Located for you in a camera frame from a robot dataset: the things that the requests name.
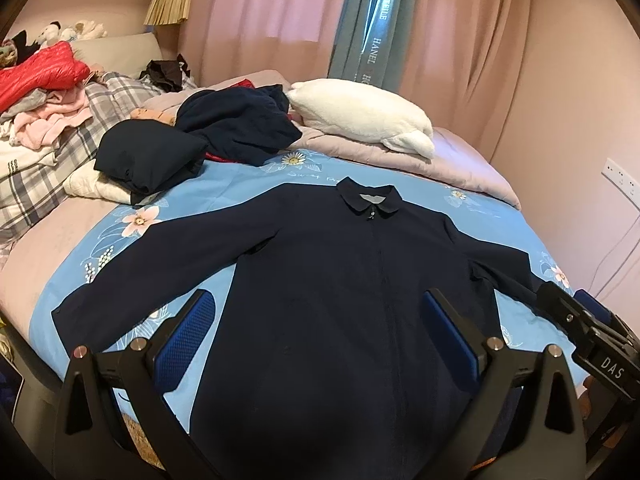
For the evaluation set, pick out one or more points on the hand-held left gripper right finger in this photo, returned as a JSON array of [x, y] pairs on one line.
[[450, 340]]

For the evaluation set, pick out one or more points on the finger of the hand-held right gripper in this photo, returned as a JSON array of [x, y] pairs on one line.
[[565, 307], [592, 302]]

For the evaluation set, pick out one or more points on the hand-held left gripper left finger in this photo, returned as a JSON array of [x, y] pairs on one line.
[[185, 340]]

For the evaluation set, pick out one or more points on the navy collared coat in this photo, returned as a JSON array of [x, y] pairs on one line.
[[320, 285]]

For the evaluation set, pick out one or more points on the blue floral bed sheet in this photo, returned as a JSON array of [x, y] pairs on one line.
[[225, 185]]

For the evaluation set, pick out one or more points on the pink bed sheet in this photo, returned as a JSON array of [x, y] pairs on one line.
[[45, 250]]

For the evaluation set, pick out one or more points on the lilac quilt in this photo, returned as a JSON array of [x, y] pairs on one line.
[[450, 170]]

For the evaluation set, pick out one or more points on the cream white cloth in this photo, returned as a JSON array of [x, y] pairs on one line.
[[95, 185]]

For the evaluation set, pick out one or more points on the tablet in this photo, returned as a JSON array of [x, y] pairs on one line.
[[10, 380]]

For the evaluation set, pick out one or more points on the folded navy garment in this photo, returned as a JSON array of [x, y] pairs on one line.
[[145, 155]]

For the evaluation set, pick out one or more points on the crumpled navy garment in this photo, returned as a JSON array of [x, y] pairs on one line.
[[235, 120]]

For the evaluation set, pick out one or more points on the peach cloth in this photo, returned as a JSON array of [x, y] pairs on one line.
[[152, 114]]

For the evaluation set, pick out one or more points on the white printed cloth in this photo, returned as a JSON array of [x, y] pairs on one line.
[[25, 160]]

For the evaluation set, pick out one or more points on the grey plaid blanket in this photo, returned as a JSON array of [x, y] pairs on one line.
[[100, 105]]

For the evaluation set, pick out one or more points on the white plush pillow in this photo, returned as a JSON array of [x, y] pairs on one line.
[[350, 110]]

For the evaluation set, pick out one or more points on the pink garment pile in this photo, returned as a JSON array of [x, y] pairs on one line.
[[55, 110]]

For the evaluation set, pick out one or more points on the black garment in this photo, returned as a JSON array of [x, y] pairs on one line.
[[167, 72]]

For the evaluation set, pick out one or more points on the pink curtain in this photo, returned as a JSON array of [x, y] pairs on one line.
[[275, 10], [475, 35]]

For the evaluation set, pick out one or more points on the beige headboard cushion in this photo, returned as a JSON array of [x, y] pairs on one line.
[[125, 52]]

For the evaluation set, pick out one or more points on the red down jacket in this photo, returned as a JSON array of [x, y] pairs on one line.
[[45, 67]]

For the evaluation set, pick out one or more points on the grey-blue curtain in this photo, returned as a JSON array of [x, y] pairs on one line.
[[350, 35]]

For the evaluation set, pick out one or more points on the cream plush toy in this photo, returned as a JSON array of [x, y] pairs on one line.
[[92, 30]]

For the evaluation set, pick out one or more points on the white plush bear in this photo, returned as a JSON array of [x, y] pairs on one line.
[[52, 35]]

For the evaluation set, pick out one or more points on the green patterned cloth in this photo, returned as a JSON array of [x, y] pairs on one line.
[[9, 52]]

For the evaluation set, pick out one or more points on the white wall socket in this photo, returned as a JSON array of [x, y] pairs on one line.
[[620, 172]]

